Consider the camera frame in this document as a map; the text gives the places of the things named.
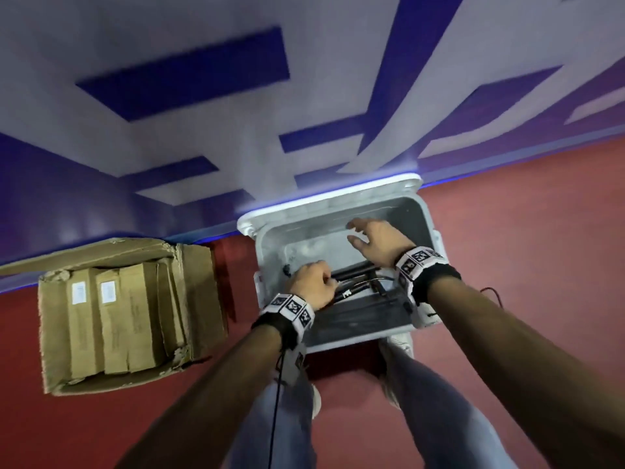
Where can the person's left hand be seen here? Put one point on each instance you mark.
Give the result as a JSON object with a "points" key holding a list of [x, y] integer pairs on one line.
{"points": [[312, 285]]}

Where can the person's right hand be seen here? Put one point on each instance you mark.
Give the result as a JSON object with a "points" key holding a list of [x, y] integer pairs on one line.
{"points": [[386, 244]]}

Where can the clear plastic storage bin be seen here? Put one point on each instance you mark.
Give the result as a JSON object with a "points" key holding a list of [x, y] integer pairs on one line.
{"points": [[302, 239]]}

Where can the large torn cardboard box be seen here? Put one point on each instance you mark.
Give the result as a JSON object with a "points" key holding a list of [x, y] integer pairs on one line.
{"points": [[200, 297]]}

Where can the person's left forearm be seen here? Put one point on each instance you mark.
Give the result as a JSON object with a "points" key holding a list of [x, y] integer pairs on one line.
{"points": [[205, 410]]}

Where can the person's right forearm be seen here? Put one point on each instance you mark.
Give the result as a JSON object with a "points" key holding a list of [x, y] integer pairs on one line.
{"points": [[527, 366]]}

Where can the person's right shoe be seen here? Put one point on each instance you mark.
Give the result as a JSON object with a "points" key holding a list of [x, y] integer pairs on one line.
{"points": [[400, 344]]}

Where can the person's grey trousers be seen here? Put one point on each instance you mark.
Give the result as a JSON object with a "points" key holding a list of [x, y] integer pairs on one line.
{"points": [[439, 415]]}

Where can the black wristband with marker tiles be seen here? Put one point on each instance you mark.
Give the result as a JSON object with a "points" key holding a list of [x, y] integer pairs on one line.
{"points": [[288, 312], [425, 268]]}

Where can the blue printed barrier board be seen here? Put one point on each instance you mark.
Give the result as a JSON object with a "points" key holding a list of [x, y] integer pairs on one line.
{"points": [[195, 68]]}

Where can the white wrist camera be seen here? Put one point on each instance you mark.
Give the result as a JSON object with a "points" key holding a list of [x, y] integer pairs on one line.
{"points": [[293, 363], [427, 317]]}

